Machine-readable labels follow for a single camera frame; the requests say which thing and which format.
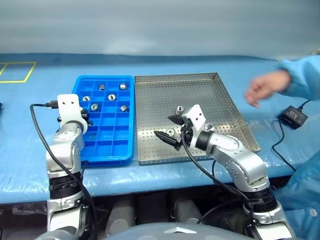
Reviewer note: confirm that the person's blue coat body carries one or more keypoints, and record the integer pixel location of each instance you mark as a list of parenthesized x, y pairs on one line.
[(305, 195)]

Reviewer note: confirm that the person's blue-sleeved forearm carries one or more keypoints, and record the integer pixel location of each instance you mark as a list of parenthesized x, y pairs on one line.
[(303, 72)]

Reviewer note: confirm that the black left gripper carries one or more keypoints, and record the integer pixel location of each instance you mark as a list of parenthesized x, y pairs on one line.
[(85, 113)]

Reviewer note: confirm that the grey rounded robot leg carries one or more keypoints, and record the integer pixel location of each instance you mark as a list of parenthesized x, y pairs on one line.
[(121, 215), (186, 207)]

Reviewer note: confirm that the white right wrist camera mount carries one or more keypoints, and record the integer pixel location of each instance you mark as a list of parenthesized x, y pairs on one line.
[(197, 117)]

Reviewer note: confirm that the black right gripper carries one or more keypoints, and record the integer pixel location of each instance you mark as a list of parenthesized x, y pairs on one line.
[(188, 137)]

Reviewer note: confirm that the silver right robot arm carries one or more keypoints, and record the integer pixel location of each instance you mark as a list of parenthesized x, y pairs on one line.
[(235, 155)]

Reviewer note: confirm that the grey robot torso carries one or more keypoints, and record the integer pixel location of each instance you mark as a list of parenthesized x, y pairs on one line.
[(175, 232)]

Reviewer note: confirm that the small metal roller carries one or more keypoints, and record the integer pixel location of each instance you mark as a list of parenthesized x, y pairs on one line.
[(122, 86), (86, 98), (124, 108), (180, 110), (94, 106), (112, 96), (171, 131), (210, 127), (102, 87)]

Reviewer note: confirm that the black power adapter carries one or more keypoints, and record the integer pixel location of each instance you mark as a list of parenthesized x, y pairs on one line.
[(293, 116)]

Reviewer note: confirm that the blue plastic compartment tray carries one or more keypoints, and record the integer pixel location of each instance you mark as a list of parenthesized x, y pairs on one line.
[(107, 147)]

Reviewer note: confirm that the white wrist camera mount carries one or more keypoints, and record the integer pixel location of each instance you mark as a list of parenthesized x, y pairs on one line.
[(68, 107), (197, 117)]

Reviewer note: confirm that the perforated steel tray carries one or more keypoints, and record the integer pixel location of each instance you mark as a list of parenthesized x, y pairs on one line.
[(160, 100)]

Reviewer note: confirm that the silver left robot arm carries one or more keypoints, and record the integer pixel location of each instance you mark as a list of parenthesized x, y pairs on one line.
[(65, 140)]

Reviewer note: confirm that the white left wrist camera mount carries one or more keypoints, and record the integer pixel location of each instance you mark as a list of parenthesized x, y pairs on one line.
[(68, 107)]

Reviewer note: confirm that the person's bare hand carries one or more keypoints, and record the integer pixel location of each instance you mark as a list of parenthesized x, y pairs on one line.
[(267, 86)]

